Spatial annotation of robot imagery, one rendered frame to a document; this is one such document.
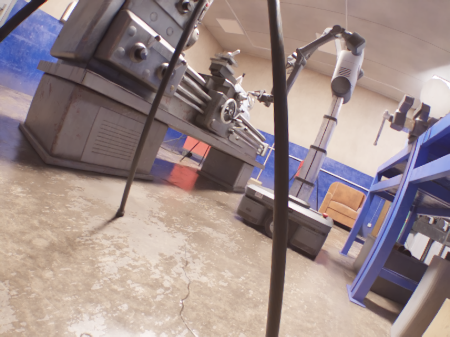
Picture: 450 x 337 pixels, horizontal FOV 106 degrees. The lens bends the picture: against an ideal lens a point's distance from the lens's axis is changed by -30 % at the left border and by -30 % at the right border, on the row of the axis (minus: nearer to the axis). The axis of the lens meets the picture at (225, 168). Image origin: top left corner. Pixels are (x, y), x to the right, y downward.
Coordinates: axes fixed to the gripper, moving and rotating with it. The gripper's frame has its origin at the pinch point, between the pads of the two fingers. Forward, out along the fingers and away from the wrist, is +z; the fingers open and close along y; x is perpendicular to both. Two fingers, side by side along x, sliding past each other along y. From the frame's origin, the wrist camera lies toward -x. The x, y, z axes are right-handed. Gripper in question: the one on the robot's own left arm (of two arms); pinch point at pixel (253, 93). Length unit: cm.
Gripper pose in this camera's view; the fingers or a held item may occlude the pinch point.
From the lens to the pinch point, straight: 205.3
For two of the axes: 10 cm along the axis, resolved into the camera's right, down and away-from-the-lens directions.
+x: -2.7, -3.8, -8.8
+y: 5.0, -8.4, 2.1
